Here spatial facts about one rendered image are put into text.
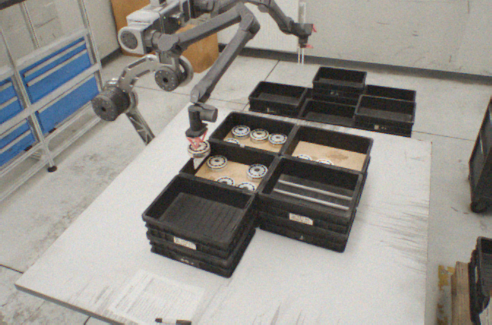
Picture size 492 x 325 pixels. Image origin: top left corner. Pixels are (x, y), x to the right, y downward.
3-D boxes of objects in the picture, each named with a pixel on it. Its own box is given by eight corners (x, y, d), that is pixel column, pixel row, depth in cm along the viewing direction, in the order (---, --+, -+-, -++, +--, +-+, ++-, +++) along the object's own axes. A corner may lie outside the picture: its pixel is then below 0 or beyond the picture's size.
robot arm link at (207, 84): (252, 22, 186) (246, 11, 175) (263, 28, 184) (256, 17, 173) (195, 100, 188) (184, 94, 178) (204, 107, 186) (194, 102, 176)
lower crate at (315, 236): (258, 230, 195) (257, 211, 188) (279, 190, 217) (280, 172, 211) (343, 256, 182) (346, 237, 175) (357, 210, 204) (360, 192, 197)
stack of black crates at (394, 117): (347, 164, 321) (353, 113, 296) (353, 142, 344) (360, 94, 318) (402, 174, 309) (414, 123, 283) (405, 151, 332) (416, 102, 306)
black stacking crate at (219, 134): (209, 157, 225) (207, 139, 218) (232, 128, 247) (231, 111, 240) (279, 173, 211) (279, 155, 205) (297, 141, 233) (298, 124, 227)
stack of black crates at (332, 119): (296, 154, 334) (297, 117, 315) (305, 134, 357) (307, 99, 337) (347, 163, 322) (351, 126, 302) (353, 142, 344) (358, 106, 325)
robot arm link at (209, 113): (200, 94, 187) (192, 88, 179) (224, 98, 183) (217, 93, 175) (193, 120, 186) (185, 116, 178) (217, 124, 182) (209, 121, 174)
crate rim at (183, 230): (140, 220, 175) (139, 216, 173) (177, 176, 197) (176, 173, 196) (227, 248, 161) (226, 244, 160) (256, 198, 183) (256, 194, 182)
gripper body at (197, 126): (208, 126, 190) (207, 113, 185) (197, 139, 182) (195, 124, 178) (195, 124, 192) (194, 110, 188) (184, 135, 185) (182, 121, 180)
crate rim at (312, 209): (256, 198, 183) (256, 193, 182) (280, 158, 206) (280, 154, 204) (348, 222, 170) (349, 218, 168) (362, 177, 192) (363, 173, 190)
